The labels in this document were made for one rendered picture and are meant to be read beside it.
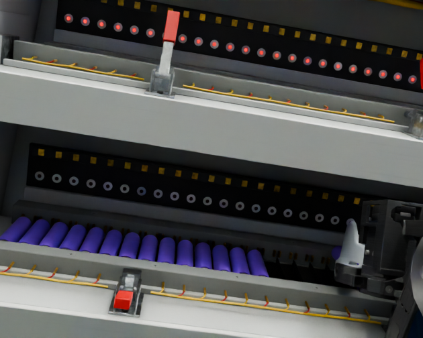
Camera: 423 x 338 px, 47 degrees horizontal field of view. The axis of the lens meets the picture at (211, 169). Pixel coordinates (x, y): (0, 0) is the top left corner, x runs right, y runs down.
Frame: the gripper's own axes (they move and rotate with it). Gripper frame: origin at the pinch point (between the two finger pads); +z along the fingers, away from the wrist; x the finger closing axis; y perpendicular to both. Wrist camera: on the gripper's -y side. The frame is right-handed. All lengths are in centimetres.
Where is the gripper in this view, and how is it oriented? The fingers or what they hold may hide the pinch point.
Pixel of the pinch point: (355, 273)
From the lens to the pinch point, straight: 56.4
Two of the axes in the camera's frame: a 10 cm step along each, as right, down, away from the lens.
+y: 1.5, -9.8, 1.1
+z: -0.8, 1.0, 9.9
